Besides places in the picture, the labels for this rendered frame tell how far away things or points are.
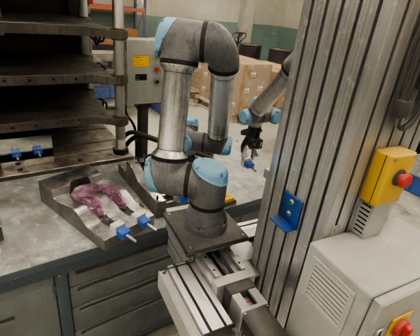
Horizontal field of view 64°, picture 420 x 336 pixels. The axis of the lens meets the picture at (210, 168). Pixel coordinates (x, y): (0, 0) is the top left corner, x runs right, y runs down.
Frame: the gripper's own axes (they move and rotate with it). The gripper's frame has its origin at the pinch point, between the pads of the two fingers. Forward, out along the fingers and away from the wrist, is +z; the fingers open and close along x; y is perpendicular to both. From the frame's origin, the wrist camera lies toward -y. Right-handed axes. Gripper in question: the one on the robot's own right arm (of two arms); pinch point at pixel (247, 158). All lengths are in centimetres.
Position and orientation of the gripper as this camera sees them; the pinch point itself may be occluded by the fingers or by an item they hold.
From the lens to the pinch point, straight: 190.4
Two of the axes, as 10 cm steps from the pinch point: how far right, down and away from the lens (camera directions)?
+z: -1.0, 8.9, 4.4
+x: 9.2, -0.8, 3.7
